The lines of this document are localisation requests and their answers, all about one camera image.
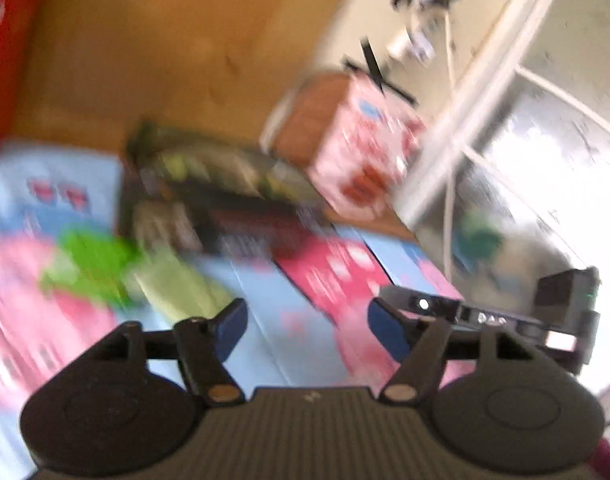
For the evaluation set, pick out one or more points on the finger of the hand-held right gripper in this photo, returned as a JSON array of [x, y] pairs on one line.
[[420, 305]]

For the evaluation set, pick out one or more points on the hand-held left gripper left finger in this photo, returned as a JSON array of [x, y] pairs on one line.
[[232, 327]]

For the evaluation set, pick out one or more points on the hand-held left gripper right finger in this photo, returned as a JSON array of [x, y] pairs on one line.
[[389, 335]]

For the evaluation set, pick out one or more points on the light green snack packet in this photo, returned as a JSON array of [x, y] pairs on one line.
[[175, 285]]

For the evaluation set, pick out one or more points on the black cardboard box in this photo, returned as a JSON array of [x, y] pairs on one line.
[[235, 230]]

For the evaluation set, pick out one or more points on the green leafy snack packet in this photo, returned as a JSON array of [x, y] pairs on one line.
[[95, 260]]

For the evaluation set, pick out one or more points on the printed blanket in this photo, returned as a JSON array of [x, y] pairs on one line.
[[265, 300]]

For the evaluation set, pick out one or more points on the large pink snack bag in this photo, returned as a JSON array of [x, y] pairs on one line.
[[365, 150]]

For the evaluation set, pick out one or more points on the pink cardboard box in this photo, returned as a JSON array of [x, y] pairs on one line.
[[310, 120]]

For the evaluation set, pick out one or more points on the large brown cardboard box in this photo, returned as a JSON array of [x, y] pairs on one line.
[[160, 50]]

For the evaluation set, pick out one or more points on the red gift box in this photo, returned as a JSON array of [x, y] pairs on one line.
[[7, 60]]

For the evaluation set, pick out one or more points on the white window frame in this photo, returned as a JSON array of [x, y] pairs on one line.
[[465, 105]]

